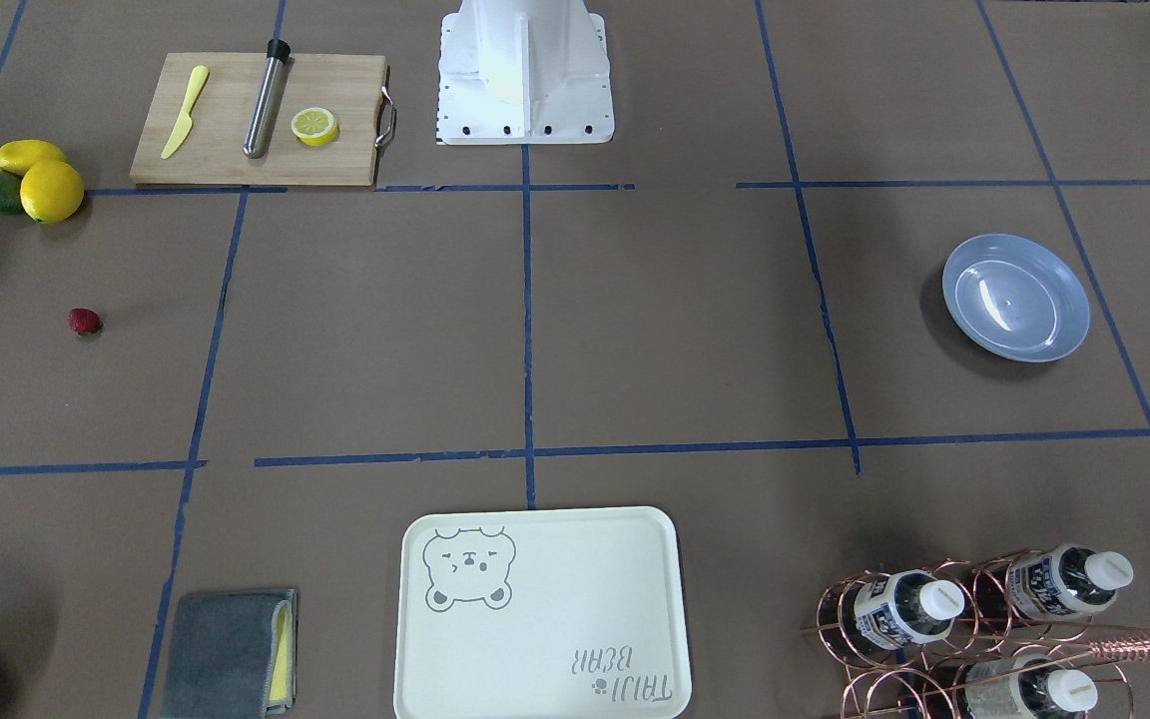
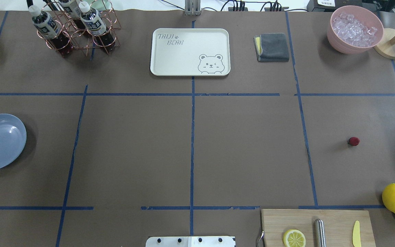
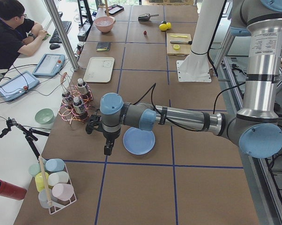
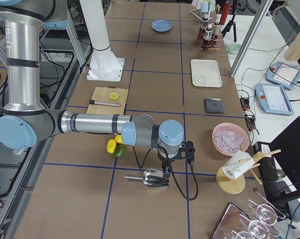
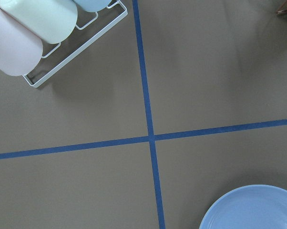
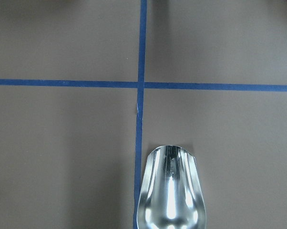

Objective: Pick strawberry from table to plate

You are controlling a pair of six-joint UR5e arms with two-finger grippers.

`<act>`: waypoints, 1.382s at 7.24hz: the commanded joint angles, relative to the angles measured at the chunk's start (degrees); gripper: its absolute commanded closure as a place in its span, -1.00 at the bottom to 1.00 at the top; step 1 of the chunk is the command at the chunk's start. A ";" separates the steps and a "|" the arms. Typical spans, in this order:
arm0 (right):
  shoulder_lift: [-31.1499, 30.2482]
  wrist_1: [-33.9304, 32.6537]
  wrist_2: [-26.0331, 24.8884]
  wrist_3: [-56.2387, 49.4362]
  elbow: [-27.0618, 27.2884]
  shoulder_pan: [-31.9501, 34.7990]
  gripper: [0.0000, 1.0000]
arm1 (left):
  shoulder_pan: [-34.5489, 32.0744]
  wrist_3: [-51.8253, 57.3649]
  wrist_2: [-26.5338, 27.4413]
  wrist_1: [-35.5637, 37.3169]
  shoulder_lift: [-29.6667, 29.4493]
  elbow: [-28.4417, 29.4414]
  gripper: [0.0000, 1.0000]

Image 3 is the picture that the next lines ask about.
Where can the blue teach pendant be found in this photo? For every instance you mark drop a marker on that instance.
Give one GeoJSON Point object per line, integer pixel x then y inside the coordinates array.
{"type": "Point", "coordinates": [18, 86]}
{"type": "Point", "coordinates": [49, 65]}

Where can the wooden cutting board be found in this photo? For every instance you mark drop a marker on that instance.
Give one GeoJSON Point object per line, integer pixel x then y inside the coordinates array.
{"type": "Point", "coordinates": [184, 49]}

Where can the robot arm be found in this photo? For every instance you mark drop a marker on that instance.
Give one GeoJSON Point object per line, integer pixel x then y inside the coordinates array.
{"type": "Point", "coordinates": [254, 128]}

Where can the blue cup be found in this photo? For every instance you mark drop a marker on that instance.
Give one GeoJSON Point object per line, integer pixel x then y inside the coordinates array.
{"type": "Point", "coordinates": [55, 165]}

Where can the lemon half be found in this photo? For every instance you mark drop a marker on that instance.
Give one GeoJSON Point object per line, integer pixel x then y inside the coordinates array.
{"type": "Point", "coordinates": [176, 47]}

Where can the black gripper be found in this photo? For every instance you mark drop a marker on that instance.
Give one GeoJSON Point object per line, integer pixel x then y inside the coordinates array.
{"type": "Point", "coordinates": [110, 135]}

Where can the seated person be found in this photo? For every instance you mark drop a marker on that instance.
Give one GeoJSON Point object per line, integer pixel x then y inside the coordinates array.
{"type": "Point", "coordinates": [18, 35]}

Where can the grey folded cloth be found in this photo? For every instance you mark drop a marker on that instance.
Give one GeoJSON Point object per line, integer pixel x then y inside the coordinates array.
{"type": "Point", "coordinates": [103, 46]}

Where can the dark drink bottle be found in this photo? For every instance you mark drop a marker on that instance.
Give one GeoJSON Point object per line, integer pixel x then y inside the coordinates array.
{"type": "Point", "coordinates": [67, 99]}
{"type": "Point", "coordinates": [82, 88]}
{"type": "Point", "coordinates": [80, 109]}

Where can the yellow plastic knife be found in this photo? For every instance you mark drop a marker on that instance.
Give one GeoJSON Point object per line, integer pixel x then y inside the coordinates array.
{"type": "Point", "coordinates": [181, 36]}

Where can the red cylinder bottle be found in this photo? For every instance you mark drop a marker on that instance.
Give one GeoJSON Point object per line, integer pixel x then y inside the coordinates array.
{"type": "Point", "coordinates": [12, 191]}

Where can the blue plate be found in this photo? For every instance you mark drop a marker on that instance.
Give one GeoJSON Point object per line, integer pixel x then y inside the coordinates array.
{"type": "Point", "coordinates": [138, 142]}

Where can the oval yellow lemon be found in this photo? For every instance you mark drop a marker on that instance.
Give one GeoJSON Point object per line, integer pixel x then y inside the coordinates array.
{"type": "Point", "coordinates": [168, 24]}

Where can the pink cup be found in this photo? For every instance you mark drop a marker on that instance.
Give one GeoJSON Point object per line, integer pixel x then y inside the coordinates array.
{"type": "Point", "coordinates": [63, 191]}

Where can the aluminium frame post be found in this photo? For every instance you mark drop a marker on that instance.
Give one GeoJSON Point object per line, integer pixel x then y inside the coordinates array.
{"type": "Point", "coordinates": [51, 8]}

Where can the white wire cup rack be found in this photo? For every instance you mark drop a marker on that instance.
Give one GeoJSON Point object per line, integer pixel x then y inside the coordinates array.
{"type": "Point", "coordinates": [46, 199]}

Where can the pink ice bowl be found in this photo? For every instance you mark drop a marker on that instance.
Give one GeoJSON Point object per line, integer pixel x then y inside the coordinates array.
{"type": "Point", "coordinates": [105, 23]}

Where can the green bowl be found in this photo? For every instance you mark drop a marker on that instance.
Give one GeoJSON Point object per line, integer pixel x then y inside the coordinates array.
{"type": "Point", "coordinates": [44, 116]}

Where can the round yellow lemon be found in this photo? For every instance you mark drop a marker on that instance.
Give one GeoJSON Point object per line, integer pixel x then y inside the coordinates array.
{"type": "Point", "coordinates": [163, 27]}

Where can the black tripod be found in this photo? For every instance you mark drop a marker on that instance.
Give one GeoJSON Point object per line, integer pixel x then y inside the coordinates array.
{"type": "Point", "coordinates": [29, 134]}

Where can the yellow cup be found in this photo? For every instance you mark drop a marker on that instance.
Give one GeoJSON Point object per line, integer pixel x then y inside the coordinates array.
{"type": "Point", "coordinates": [39, 181]}

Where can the steel cylinder tool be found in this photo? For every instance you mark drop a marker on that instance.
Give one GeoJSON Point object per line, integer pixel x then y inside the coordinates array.
{"type": "Point", "coordinates": [181, 42]}

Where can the white cup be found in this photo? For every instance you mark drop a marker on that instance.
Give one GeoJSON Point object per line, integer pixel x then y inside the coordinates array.
{"type": "Point", "coordinates": [58, 177]}

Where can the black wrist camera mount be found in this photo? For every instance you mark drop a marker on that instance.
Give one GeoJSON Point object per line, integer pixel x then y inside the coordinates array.
{"type": "Point", "coordinates": [94, 123]}

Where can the copper wire bottle rack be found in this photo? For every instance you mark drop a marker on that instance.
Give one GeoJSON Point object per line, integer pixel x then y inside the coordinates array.
{"type": "Point", "coordinates": [69, 115]}

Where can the black mouse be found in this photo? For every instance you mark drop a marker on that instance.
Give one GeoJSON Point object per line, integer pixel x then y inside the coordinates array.
{"type": "Point", "coordinates": [54, 46]}

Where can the cream bear tray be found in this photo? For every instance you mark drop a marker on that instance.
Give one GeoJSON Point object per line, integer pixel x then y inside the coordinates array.
{"type": "Point", "coordinates": [99, 70]}

